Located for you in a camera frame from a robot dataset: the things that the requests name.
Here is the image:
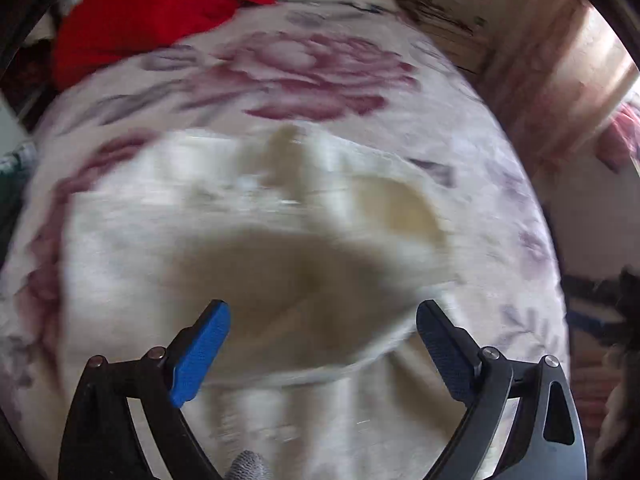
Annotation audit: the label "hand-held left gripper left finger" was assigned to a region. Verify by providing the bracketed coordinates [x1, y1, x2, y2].
[59, 300, 232, 480]

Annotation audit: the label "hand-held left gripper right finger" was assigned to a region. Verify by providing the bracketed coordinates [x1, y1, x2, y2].
[416, 300, 587, 480]

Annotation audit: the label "cream white garment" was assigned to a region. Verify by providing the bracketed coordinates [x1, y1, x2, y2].
[62, 125, 451, 391]

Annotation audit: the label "person's left hand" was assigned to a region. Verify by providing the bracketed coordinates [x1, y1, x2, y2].
[226, 450, 274, 480]

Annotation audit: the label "black garment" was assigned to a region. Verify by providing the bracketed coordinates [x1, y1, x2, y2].
[597, 267, 640, 461]

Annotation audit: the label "pink red fleece garment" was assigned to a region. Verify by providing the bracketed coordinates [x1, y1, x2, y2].
[595, 102, 640, 176]

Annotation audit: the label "floral printed blanket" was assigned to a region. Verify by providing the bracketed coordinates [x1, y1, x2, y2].
[0, 0, 571, 480]

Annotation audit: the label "red quilt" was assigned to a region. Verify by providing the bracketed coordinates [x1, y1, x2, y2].
[52, 0, 278, 91]

